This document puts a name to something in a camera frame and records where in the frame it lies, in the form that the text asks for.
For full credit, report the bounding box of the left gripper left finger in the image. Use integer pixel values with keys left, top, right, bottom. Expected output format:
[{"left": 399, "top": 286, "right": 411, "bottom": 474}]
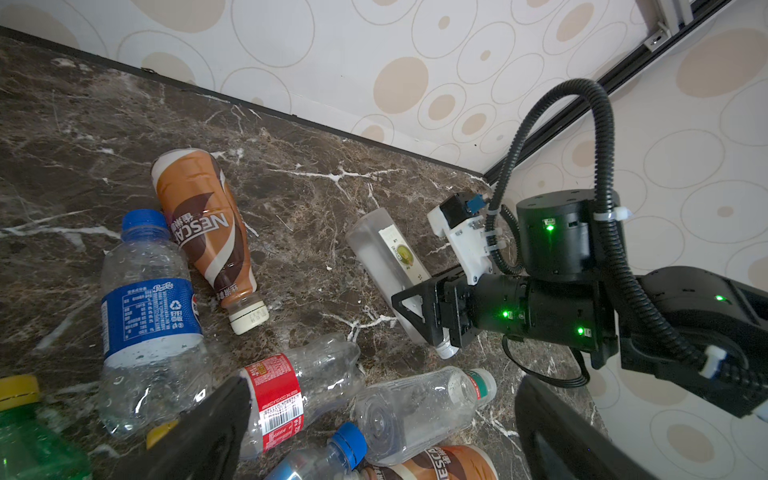
[{"left": 112, "top": 376, "right": 251, "bottom": 479}]

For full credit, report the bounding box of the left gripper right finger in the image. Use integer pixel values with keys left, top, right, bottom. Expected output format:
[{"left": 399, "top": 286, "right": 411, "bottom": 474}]
[{"left": 515, "top": 376, "right": 653, "bottom": 479}]

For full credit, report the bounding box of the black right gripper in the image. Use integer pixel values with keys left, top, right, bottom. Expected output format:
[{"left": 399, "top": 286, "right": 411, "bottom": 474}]
[{"left": 391, "top": 274, "right": 618, "bottom": 369}]

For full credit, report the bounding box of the frosted bottle kiwi label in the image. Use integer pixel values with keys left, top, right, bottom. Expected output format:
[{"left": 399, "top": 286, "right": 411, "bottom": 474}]
[{"left": 346, "top": 207, "right": 431, "bottom": 345}]

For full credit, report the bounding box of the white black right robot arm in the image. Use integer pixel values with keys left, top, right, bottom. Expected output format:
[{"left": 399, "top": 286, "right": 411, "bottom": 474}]
[{"left": 391, "top": 79, "right": 767, "bottom": 418}]

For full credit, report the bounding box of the clear bottle red label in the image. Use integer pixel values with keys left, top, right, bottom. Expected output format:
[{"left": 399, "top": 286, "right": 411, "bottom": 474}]
[{"left": 237, "top": 333, "right": 365, "bottom": 460}]

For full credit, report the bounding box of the blue label water bottle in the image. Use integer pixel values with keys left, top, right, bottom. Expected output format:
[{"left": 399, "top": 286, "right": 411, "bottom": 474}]
[{"left": 97, "top": 209, "right": 213, "bottom": 438}]

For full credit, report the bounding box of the brown Nescafe bottle front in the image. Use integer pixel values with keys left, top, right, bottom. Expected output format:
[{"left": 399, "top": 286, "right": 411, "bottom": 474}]
[{"left": 346, "top": 445, "right": 498, "bottom": 480}]

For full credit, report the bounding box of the clear bottle green cap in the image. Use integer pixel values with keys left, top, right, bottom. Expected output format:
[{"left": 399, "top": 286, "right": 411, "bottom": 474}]
[{"left": 352, "top": 366, "right": 498, "bottom": 467}]

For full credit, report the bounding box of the crushed bottle pink label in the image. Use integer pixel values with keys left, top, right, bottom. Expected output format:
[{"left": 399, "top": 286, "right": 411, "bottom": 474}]
[{"left": 265, "top": 422, "right": 368, "bottom": 480}]

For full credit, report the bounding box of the green plastic soda bottle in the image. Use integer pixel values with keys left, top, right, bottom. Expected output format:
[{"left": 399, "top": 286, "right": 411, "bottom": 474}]
[{"left": 1, "top": 374, "right": 92, "bottom": 479}]

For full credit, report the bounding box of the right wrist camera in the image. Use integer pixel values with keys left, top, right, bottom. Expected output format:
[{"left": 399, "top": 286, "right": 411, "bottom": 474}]
[{"left": 427, "top": 192, "right": 493, "bottom": 285}]

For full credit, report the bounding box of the black frame post right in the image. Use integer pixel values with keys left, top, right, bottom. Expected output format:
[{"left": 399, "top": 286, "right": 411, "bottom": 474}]
[{"left": 520, "top": 0, "right": 731, "bottom": 161}]

